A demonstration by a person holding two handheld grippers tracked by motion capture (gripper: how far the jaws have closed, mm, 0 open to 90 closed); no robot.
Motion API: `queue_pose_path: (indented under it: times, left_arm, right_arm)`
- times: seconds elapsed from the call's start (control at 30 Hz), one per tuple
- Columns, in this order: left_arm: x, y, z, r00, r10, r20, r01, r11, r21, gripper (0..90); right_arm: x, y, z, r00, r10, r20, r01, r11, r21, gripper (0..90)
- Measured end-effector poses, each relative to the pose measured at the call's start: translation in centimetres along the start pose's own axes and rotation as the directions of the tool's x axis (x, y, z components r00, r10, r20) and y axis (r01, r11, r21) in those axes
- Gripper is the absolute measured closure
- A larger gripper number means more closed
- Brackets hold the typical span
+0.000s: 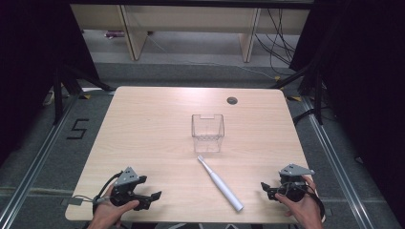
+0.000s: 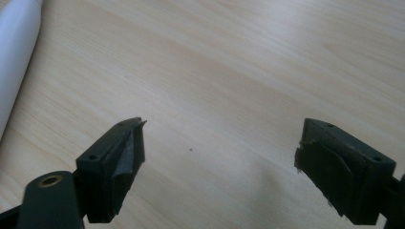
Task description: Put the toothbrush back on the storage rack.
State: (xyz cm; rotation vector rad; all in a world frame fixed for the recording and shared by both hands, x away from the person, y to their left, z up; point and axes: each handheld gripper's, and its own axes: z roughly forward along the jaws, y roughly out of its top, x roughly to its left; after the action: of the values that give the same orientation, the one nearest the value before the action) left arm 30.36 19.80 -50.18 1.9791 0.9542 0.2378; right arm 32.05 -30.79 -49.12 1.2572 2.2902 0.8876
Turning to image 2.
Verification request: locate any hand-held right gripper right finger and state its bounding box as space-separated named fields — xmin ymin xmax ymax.
xmin=293 ymin=117 xmax=397 ymax=226

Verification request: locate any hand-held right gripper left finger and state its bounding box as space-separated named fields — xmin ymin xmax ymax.
xmin=75 ymin=116 xmax=148 ymax=224

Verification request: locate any white electric toothbrush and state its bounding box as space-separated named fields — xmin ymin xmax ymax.
xmin=0 ymin=0 xmax=43 ymax=138

